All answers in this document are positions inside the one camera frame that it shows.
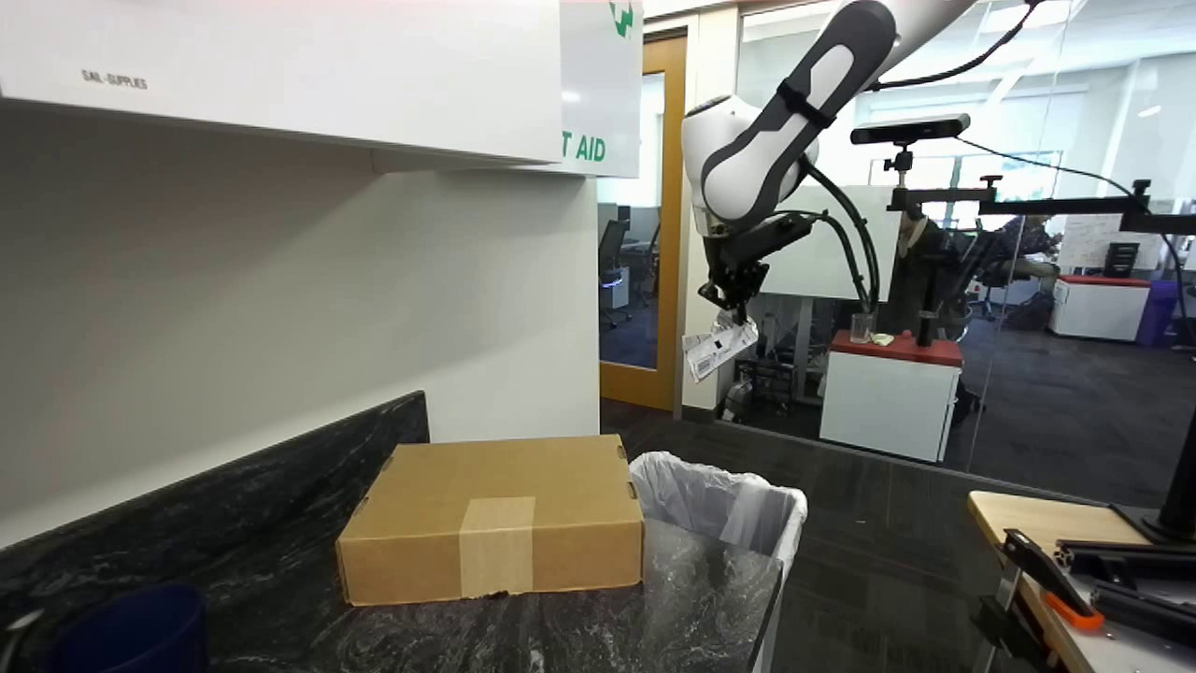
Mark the purple object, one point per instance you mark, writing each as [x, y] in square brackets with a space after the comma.
[1160, 313]

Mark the white wall cabinet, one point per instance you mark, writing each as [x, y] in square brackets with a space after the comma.
[312, 60]

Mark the white first aid cabinet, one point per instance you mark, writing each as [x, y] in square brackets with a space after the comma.
[605, 86]

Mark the black flat bar tool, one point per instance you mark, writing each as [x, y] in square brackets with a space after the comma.
[1135, 573]

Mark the blue bowl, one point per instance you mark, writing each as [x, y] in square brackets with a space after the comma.
[124, 629]

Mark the brown cardboard box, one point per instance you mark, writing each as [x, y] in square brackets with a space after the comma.
[499, 523]

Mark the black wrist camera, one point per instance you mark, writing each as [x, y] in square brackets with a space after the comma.
[779, 233]

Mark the silver snack packet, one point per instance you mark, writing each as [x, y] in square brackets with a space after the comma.
[718, 350]

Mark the black stand pole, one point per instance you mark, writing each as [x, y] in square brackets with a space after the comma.
[1178, 486]

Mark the person in background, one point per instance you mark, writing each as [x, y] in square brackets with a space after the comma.
[1031, 268]

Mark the white desk with red top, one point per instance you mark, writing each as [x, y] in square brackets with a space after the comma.
[1106, 308]

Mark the wooden board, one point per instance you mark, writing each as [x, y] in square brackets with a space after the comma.
[1047, 518]

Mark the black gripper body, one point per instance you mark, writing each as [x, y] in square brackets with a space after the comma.
[729, 268]

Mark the white waste bin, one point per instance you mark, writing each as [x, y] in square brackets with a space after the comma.
[784, 598]

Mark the white board panel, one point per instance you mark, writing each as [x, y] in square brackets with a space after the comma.
[829, 268]

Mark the clear plastic bin liner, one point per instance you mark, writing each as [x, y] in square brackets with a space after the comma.
[713, 499]

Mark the white pedestal with red top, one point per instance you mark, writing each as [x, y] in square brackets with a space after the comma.
[886, 406]

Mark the black stereo camera bar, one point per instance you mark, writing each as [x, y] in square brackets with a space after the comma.
[917, 127]

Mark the metal robot table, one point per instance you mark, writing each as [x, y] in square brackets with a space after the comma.
[1153, 657]

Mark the wooden door frame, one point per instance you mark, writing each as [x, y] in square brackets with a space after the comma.
[669, 247]

